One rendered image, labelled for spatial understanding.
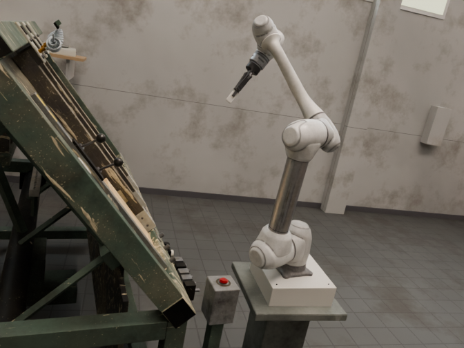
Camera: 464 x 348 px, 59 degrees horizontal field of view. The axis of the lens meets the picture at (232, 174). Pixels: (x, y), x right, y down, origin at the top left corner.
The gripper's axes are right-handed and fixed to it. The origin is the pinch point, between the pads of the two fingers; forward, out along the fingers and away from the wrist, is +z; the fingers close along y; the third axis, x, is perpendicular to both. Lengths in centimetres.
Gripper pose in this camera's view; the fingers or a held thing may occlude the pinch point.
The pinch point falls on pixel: (231, 96)
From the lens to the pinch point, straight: 215.8
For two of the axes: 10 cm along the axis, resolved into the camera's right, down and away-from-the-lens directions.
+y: 2.4, 1.1, -9.6
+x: 7.7, 5.9, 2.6
